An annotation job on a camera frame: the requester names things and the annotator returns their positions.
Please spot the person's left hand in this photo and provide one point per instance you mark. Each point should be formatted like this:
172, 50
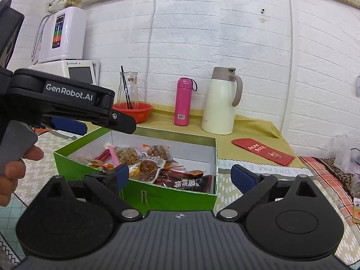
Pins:
12, 177

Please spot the red envelope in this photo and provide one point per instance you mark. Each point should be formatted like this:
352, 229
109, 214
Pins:
261, 150

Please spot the plaid blanket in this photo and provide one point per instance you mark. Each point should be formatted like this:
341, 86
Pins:
317, 166

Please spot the red plastic bowl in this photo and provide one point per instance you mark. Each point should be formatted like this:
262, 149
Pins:
140, 115

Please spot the small orange packet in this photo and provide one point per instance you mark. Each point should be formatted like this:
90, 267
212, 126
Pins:
357, 213

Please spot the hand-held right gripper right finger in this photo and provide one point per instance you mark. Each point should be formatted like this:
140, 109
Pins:
239, 175

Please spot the green cardboard box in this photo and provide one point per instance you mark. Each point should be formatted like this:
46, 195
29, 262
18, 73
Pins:
168, 199

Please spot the white water purifier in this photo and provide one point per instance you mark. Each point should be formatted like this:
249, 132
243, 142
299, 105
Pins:
73, 33

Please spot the cream thermos jug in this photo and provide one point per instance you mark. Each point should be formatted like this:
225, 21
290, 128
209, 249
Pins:
218, 107

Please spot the white water dispenser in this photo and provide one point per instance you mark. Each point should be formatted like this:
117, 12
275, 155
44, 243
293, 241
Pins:
81, 73

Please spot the clear plastic bag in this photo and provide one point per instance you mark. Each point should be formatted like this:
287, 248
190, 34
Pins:
346, 152

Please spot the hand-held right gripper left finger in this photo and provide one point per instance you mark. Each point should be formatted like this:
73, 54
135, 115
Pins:
123, 174

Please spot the pink thermos bottle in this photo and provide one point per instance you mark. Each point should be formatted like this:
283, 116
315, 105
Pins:
182, 104

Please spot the printed chevron quilt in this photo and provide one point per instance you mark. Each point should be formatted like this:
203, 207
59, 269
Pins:
287, 171

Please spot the green tablecloth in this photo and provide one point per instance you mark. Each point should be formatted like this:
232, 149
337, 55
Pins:
244, 129

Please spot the glass carafe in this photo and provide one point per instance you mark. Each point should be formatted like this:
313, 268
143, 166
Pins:
133, 90

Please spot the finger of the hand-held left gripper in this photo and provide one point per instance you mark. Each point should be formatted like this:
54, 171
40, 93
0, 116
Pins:
70, 126
123, 123

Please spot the black straw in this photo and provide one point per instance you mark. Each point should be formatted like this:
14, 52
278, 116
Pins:
126, 90

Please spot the brown patterned cloth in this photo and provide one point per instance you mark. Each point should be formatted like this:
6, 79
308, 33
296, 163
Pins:
343, 180

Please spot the pile of mixed snacks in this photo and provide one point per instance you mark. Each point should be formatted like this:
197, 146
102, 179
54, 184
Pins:
149, 166

